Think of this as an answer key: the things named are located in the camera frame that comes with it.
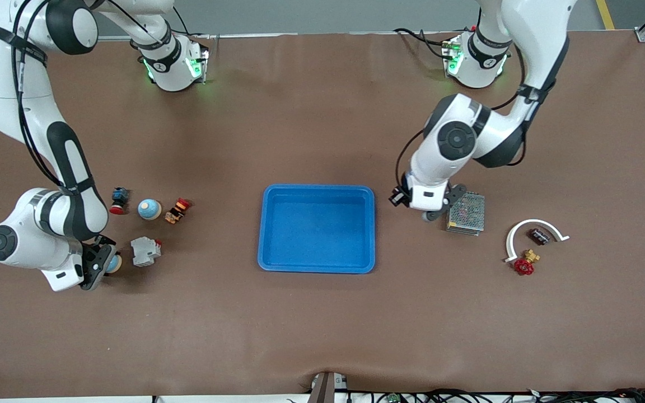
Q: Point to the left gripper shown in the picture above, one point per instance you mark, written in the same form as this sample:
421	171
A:
396	197

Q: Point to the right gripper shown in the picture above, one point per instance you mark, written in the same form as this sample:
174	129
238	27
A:
106	240

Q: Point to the light blue bell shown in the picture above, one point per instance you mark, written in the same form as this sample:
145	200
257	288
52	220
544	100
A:
114	264

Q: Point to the black electrolytic capacitor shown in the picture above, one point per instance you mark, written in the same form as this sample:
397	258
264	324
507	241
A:
539	235

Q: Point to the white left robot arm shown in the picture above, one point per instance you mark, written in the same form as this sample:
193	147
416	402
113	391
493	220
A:
535	33

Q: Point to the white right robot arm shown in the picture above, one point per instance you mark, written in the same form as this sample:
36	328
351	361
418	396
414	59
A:
3	84

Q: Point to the blue plastic tray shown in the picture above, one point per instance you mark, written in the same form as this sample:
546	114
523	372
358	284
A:
317	229

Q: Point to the white circuit breaker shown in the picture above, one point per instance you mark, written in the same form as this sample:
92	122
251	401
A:
143	252

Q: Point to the blue black red-capped push button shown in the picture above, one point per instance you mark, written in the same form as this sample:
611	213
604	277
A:
119	197

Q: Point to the metal mesh power supply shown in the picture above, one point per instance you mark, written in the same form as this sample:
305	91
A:
468	215

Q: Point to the orange emergency stop button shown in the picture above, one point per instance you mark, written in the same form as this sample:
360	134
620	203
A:
177	211

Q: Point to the white curved pipe clamp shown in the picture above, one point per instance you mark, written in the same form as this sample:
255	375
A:
535	222

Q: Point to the brass valve red handwheel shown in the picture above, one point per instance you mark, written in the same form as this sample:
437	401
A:
524	267

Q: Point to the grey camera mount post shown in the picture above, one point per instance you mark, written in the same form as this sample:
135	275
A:
325	389

